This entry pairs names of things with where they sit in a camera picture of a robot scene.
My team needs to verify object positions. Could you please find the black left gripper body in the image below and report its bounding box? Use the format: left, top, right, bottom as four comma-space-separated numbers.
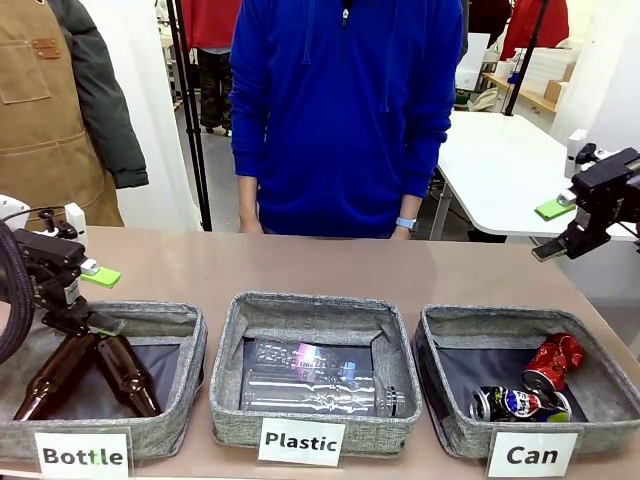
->
13, 228, 87, 314

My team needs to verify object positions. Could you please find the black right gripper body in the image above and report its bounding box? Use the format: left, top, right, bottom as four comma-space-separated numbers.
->
571, 147, 640, 231

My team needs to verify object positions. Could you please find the brown glass beer bottle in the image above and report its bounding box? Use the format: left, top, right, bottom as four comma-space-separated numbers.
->
13, 331, 98, 422
95, 335, 163, 419

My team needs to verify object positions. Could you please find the crushed red soda can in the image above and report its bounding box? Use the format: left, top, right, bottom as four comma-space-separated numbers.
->
522, 332, 586, 392

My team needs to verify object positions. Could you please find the crushed dark Pepsi can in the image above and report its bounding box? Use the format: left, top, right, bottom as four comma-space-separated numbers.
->
469, 385, 573, 424

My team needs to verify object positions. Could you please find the crushed clear bottle blue cap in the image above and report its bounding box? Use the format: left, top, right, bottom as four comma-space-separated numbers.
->
253, 338, 375, 385

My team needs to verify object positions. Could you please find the person's right forearm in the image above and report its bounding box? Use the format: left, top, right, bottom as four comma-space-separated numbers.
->
236, 173, 261, 217

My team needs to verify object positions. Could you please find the person's left forearm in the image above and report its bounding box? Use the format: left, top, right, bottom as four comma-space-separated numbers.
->
399, 193, 424, 220

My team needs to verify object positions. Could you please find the grey fabric basket labelled Bottle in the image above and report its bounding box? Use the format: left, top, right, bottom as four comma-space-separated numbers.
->
0, 299, 209, 461

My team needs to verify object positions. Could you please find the grey fabric basket labelled Can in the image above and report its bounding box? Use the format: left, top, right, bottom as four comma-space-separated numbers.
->
412, 304, 640, 459

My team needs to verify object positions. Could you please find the grey fabric basket labelled Plastic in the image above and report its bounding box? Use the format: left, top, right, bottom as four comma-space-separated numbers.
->
208, 291, 424, 454

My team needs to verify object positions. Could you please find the white Can label sign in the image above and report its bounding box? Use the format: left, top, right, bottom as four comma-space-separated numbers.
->
487, 429, 580, 479

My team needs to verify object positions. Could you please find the white background table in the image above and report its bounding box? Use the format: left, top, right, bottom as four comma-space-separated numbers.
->
430, 110, 640, 244

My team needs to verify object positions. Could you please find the brown cardboard box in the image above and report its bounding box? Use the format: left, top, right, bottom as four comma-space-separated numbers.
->
543, 64, 576, 104

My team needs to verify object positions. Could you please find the white Bottle label sign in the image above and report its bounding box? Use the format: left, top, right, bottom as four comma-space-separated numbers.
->
33, 429, 131, 479

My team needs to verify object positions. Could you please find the stack of white boxes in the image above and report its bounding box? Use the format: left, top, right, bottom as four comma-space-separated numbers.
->
519, 47, 576, 87

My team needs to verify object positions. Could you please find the person in brown apron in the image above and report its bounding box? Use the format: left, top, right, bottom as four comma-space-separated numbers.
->
0, 0, 125, 229

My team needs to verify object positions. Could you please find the black slanted stand pole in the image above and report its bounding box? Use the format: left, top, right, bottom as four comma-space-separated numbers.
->
503, 0, 551, 118

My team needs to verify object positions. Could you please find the dark green padded jacket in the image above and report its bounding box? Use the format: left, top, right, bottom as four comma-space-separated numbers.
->
47, 0, 150, 190

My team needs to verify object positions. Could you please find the red jacket in background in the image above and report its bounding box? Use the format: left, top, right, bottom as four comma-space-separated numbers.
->
499, 0, 570, 62

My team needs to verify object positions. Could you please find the black tripod pole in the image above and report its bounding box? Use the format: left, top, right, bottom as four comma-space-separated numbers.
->
167, 0, 214, 233

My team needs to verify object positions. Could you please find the person in camouflage trousers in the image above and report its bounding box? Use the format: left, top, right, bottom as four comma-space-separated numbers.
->
198, 48, 234, 135

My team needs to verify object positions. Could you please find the person in blue hoodie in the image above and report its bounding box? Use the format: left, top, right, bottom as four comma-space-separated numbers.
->
229, 0, 467, 239

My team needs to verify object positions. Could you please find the large clear plastic bottle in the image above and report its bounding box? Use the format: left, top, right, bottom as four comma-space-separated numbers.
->
239, 368, 406, 418

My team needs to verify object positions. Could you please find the white Plastic label sign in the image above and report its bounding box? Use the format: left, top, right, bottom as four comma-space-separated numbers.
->
257, 416, 347, 467

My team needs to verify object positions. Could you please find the black braided cable sleeve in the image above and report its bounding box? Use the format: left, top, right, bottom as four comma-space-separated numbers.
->
0, 219, 37, 366

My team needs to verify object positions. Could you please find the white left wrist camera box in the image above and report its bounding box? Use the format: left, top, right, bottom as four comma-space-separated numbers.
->
64, 203, 88, 246

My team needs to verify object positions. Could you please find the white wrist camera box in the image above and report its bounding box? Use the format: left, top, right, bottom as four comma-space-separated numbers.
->
566, 128, 590, 179
64, 203, 88, 246

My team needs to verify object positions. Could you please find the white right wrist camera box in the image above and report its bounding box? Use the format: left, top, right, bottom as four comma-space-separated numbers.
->
566, 128, 590, 179

